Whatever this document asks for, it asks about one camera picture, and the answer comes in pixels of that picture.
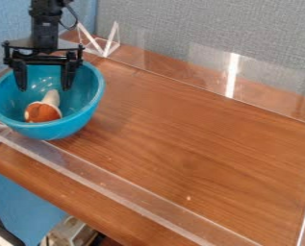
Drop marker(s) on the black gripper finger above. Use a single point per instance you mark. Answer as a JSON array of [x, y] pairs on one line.
[[67, 74], [21, 74]]

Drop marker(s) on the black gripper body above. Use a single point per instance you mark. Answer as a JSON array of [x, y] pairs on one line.
[[41, 48]]

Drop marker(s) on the blue plastic bowl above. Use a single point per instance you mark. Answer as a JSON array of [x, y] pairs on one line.
[[75, 103]]

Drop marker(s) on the white and brown toy mushroom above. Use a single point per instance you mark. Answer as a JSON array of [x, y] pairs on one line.
[[43, 111]]

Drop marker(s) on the white power strip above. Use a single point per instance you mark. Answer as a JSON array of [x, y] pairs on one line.
[[70, 232]]

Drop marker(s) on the clear acrylic barrier wall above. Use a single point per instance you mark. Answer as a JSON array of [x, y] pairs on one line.
[[192, 157]]

